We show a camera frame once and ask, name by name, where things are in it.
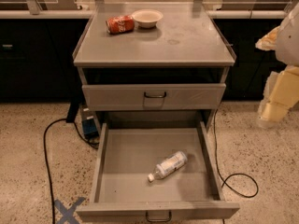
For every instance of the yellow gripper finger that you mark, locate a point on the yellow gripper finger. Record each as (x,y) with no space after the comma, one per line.
(268,41)
(280,94)

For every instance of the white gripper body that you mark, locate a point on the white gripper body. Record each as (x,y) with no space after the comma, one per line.
(289,46)

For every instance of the clear plastic water bottle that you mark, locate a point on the clear plastic water bottle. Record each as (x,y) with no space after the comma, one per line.
(168,166)

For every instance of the grey drawer cabinet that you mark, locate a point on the grey drawer cabinet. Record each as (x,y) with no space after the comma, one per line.
(185,47)

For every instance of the open grey middle drawer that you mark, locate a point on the open grey middle drawer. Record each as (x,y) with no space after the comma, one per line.
(121,190)

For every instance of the closed grey top drawer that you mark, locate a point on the closed grey top drawer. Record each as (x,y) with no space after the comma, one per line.
(153,97)

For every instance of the white paper bowl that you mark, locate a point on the white paper bowl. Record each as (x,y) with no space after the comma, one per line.
(147,18)

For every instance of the blue power box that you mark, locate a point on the blue power box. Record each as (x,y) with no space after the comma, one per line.
(87,122)

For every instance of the dark lab bench cabinets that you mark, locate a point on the dark lab bench cabinets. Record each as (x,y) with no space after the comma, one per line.
(36,59)

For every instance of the blue tape cross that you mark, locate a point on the blue tape cross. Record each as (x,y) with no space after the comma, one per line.
(68,213)

